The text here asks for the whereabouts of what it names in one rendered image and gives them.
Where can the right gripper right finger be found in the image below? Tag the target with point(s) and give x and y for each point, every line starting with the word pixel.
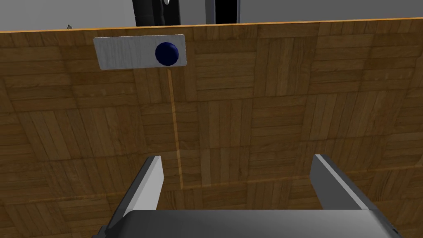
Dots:
pixel 330 188

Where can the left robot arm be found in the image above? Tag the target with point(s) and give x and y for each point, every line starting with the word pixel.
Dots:
pixel 155 13

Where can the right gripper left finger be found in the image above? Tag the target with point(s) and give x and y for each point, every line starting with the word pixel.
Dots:
pixel 148 188

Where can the dark blue round knob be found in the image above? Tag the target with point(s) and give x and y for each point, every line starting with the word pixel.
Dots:
pixel 167 53

